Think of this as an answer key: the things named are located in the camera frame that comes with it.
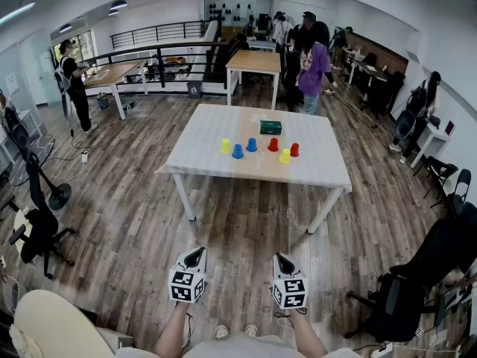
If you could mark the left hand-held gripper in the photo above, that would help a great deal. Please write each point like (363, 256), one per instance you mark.
(182, 285)

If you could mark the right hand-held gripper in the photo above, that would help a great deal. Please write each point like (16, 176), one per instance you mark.
(292, 293)

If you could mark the yellow paper cup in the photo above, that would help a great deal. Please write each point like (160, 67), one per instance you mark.
(285, 156)
(225, 146)

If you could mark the red paper cup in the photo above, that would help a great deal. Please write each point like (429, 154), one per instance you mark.
(273, 145)
(295, 150)

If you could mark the blue paper cup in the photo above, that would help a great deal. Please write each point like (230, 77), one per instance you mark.
(252, 145)
(237, 152)

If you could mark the person's left forearm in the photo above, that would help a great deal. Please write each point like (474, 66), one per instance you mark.
(171, 330)

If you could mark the person's right forearm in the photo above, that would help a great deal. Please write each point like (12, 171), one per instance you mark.
(305, 334)

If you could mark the white-legged table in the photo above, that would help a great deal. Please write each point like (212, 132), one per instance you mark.
(185, 200)

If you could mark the person's right shoe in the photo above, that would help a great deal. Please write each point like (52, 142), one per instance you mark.
(250, 330)

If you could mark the person's shoe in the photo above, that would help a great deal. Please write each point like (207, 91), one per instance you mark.
(250, 330)
(221, 331)

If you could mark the person's left shoe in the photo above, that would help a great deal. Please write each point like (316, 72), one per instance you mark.
(221, 331)

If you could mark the person's beige shirt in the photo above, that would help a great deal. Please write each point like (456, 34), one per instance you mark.
(238, 349)

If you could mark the black office chair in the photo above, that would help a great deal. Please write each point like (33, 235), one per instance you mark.
(402, 304)
(39, 226)

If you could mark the checkered flower tablecloth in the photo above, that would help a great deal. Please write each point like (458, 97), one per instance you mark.
(208, 132)

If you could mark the green cardboard box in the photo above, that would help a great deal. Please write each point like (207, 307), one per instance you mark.
(270, 127)

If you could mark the black round-base stand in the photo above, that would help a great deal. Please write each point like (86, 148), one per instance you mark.
(59, 197)

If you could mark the white power strip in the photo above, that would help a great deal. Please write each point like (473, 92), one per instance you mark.
(84, 157)

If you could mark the cream round chair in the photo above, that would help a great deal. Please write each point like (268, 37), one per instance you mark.
(48, 323)

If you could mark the grey waste bin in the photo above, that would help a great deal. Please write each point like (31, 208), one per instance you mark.
(194, 90)

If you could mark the blue bucket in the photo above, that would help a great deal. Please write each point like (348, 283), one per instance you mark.
(103, 102)

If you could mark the black folding chair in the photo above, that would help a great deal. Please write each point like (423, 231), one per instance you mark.
(445, 170)
(464, 179)

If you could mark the black round marble table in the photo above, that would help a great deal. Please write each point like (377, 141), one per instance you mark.
(41, 147)

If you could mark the black metal railing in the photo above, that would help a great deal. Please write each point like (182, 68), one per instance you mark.
(161, 69)

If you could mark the small white desk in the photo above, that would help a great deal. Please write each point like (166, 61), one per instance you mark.
(432, 136)

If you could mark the long wooden table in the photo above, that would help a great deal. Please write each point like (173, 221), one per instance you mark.
(112, 72)

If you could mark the square wooden table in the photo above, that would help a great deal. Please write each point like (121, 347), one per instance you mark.
(253, 62)

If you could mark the black desk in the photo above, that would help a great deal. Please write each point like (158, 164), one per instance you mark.
(372, 74)

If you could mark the dark red box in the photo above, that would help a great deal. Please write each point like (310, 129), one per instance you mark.
(450, 128)

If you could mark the ceiling light strip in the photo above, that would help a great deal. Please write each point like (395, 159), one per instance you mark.
(16, 12)

